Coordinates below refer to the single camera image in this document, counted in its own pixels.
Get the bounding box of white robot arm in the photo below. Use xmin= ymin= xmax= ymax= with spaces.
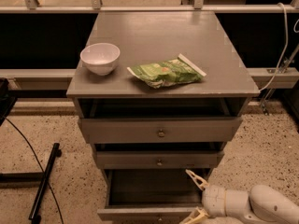
xmin=179 ymin=169 xmax=299 ymax=224

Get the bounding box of metal bracket stand at right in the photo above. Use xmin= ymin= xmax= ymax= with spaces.
xmin=260 ymin=44 xmax=299 ymax=116

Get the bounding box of grey middle drawer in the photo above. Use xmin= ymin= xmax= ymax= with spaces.
xmin=94 ymin=151 xmax=224 ymax=169

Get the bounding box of black stand leg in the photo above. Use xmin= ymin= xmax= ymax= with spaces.
xmin=0 ymin=143 xmax=62 ymax=224

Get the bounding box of green snack bag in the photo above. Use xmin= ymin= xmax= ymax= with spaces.
xmin=127 ymin=54 xmax=206 ymax=89

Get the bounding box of white hanging cable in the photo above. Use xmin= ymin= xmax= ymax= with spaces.
xmin=258 ymin=2 xmax=290 ymax=92

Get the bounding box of metal railing frame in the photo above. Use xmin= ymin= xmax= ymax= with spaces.
xmin=0 ymin=0 xmax=299 ymax=91

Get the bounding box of grey wooden drawer cabinet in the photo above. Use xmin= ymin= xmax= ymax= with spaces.
xmin=65 ymin=10 xmax=261 ymax=179

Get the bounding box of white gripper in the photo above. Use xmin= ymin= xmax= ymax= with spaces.
xmin=179 ymin=169 xmax=226 ymax=224

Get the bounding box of grey top drawer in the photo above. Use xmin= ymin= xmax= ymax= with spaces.
xmin=78 ymin=117 xmax=242 ymax=144

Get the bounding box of black equipment at left edge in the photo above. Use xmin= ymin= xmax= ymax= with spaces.
xmin=0 ymin=78 xmax=17 ymax=126

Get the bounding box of black floor cable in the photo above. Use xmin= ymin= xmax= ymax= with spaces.
xmin=3 ymin=115 xmax=64 ymax=224

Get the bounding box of white ceramic bowl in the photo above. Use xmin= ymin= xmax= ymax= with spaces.
xmin=80 ymin=43 xmax=121 ymax=76

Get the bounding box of grey drawer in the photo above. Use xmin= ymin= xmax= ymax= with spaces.
xmin=94 ymin=151 xmax=224 ymax=169
xmin=78 ymin=117 xmax=242 ymax=144
xmin=98 ymin=169 xmax=202 ymax=221

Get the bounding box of grey bottom drawer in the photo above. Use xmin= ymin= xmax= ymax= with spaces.
xmin=98 ymin=169 xmax=202 ymax=221

